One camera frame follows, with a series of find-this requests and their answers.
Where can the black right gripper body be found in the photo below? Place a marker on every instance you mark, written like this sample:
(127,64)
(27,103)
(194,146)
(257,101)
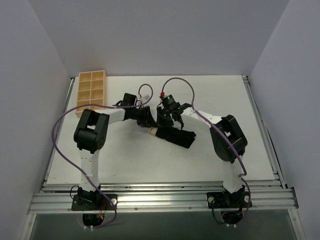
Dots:
(165,120)

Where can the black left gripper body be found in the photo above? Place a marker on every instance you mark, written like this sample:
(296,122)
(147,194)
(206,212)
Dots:
(146,115)

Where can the black underwear with beige waistband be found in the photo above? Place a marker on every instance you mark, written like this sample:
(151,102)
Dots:
(175,136)

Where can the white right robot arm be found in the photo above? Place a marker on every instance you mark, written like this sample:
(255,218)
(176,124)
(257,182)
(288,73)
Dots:
(228,139)

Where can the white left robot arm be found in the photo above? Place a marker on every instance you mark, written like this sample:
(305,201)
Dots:
(90,136)

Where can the wooden compartment tray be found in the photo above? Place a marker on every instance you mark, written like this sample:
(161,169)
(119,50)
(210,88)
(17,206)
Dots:
(91,90)

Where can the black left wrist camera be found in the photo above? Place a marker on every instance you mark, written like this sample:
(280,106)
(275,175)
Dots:
(129,100)

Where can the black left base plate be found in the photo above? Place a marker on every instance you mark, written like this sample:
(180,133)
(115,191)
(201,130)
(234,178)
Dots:
(94,202)

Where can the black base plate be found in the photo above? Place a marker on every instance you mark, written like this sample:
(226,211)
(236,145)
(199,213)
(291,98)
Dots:
(94,202)
(226,200)

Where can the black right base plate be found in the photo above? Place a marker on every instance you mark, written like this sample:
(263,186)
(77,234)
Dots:
(226,200)

